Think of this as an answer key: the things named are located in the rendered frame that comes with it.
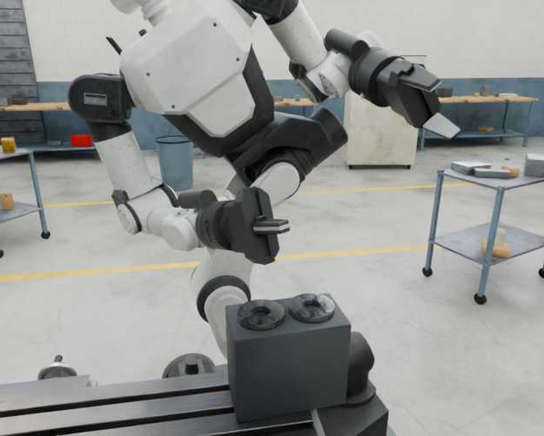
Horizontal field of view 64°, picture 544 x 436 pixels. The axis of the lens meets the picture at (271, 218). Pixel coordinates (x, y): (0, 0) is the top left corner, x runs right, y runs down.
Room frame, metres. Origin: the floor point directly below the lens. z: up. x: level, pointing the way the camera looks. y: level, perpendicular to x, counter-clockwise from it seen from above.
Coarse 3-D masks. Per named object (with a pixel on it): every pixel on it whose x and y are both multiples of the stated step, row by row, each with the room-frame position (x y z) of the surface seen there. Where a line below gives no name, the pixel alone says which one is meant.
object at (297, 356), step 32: (256, 320) 0.68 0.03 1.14; (288, 320) 0.70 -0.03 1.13; (320, 320) 0.69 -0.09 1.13; (256, 352) 0.65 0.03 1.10; (288, 352) 0.66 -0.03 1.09; (320, 352) 0.67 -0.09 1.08; (256, 384) 0.65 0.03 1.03; (288, 384) 0.66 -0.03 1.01; (320, 384) 0.67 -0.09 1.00; (256, 416) 0.65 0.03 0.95
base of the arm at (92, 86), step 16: (80, 80) 0.94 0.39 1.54; (96, 80) 0.95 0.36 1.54; (112, 80) 0.95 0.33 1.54; (80, 96) 0.94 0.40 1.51; (96, 96) 0.95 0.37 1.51; (112, 96) 0.95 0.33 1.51; (80, 112) 0.94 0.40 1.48; (96, 112) 0.95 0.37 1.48; (112, 112) 0.95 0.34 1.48; (128, 112) 1.00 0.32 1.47
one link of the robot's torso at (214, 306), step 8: (224, 288) 0.96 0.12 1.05; (232, 288) 0.96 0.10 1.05; (208, 296) 0.96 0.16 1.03; (216, 296) 0.95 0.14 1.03; (224, 296) 0.95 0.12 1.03; (232, 296) 0.95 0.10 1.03; (240, 296) 0.97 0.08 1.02; (208, 304) 0.94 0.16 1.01; (216, 304) 0.94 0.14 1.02; (224, 304) 0.95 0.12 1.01; (232, 304) 0.95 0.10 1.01; (208, 312) 0.94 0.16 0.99; (216, 312) 0.94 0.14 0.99; (224, 312) 0.95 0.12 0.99; (208, 320) 0.94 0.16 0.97; (216, 320) 0.94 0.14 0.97; (224, 320) 0.95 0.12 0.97; (216, 328) 0.95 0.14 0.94; (224, 328) 0.95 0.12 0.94; (216, 336) 0.95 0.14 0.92; (224, 336) 0.95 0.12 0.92; (224, 344) 0.96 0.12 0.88; (224, 352) 0.98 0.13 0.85
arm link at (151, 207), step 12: (156, 192) 0.99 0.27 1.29; (168, 192) 1.00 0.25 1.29; (132, 204) 0.95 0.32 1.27; (144, 204) 0.96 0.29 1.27; (156, 204) 0.97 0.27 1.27; (168, 204) 0.98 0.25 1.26; (144, 216) 0.94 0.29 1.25; (156, 216) 0.90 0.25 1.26; (144, 228) 0.93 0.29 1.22; (156, 228) 0.89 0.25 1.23
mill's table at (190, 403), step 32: (128, 384) 0.74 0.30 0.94; (160, 384) 0.74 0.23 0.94; (192, 384) 0.74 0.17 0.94; (224, 384) 0.74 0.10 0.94; (0, 416) 0.67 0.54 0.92; (32, 416) 0.66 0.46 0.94; (64, 416) 0.66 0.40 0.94; (96, 416) 0.66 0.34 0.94; (128, 416) 0.66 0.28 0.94; (160, 416) 0.66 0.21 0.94; (192, 416) 0.67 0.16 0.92; (224, 416) 0.66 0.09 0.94; (288, 416) 0.66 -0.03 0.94
